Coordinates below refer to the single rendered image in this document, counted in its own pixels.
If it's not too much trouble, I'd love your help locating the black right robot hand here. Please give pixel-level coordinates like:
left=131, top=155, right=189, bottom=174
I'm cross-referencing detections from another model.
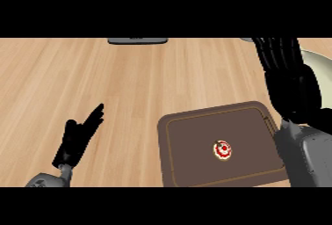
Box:
left=252, top=37, right=332, bottom=136

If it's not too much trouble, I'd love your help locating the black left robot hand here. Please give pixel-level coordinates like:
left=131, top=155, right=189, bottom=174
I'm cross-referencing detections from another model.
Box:
left=50, top=103, right=106, bottom=169

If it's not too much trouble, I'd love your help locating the pale cream pot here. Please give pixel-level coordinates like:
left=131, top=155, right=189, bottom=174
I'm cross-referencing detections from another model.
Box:
left=299, top=48, right=332, bottom=110

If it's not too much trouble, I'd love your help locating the brown rectangular tray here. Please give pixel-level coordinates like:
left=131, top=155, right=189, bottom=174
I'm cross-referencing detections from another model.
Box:
left=155, top=100, right=292, bottom=188

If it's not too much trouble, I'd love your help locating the red and white cupcake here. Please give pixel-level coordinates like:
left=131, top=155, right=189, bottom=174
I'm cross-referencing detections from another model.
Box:
left=211, top=140, right=233, bottom=162

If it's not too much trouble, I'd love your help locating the dark grey flat appliance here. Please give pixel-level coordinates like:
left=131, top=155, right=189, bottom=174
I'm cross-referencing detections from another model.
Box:
left=106, top=37, right=169, bottom=46

